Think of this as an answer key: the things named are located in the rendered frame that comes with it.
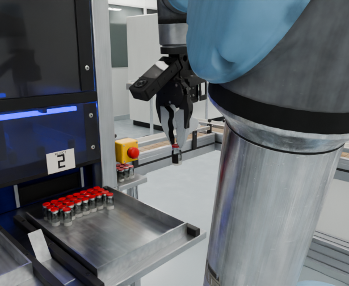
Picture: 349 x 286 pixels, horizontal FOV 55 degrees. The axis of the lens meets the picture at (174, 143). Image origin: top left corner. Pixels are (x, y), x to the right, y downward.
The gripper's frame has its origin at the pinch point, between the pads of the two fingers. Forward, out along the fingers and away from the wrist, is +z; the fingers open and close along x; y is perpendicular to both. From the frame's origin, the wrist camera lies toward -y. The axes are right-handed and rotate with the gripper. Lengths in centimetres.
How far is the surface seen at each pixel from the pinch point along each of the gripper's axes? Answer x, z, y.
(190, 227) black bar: -0.1, 23.8, 4.4
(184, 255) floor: 79, 122, 90
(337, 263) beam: -17, 72, 78
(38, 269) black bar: 11.7, 21.3, -29.2
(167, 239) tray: 0.5, 23.4, -3.2
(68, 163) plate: 38.2, 13.0, -5.4
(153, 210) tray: 12.4, 23.2, 3.7
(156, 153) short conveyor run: 48, 26, 39
